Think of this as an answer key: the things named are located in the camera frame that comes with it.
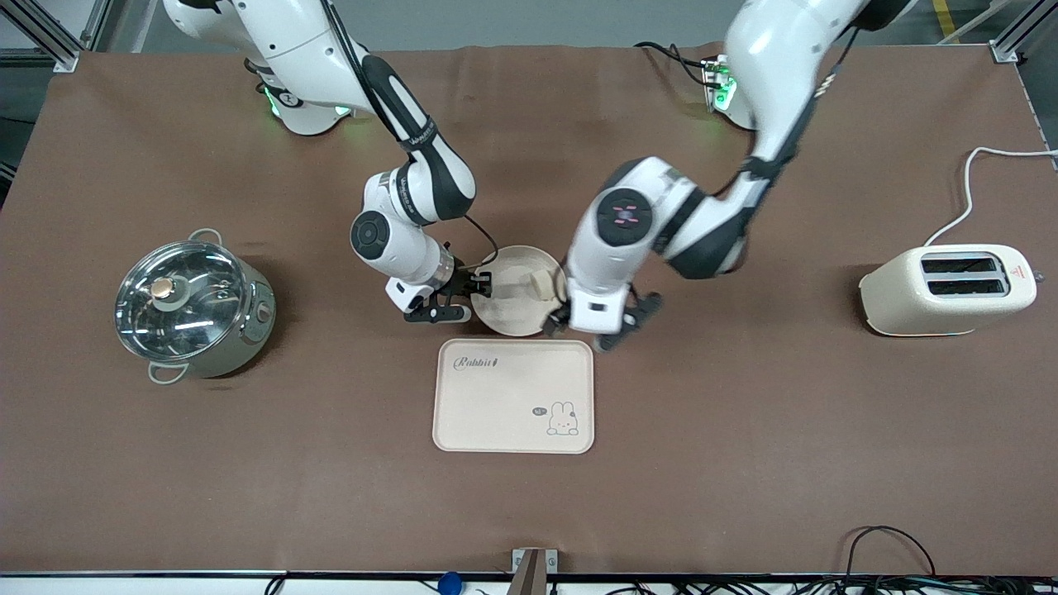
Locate round beige plate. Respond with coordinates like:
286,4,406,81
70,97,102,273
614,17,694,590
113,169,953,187
469,245,570,337

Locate cream rabbit print tray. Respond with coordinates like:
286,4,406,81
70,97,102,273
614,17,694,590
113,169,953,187
431,337,596,455

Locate brown table cover cloth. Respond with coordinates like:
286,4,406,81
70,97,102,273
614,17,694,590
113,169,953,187
0,41,1058,577

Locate glass pot lid with knob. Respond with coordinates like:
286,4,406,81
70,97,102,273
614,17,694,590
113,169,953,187
114,241,253,362

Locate cream two-slot toaster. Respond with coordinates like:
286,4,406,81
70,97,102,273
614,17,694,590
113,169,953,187
858,244,1039,337

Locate steel pot with grey handles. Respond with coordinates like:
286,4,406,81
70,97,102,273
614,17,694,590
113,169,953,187
114,229,277,386

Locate grey metal table bracket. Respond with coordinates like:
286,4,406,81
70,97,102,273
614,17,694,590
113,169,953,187
511,548,558,595

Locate black arm base cable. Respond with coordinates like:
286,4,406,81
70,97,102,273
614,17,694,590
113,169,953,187
635,41,720,88

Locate black looped cable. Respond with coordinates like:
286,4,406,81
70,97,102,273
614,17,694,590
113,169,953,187
843,526,939,579

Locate black cable bundle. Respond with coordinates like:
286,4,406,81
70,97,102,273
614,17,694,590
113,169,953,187
579,574,1058,595

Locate white toaster power cable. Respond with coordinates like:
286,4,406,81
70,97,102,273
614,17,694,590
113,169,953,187
923,147,1058,247

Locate aluminium frame profile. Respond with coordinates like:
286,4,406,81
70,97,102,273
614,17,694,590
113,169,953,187
0,0,112,74
934,0,1058,65

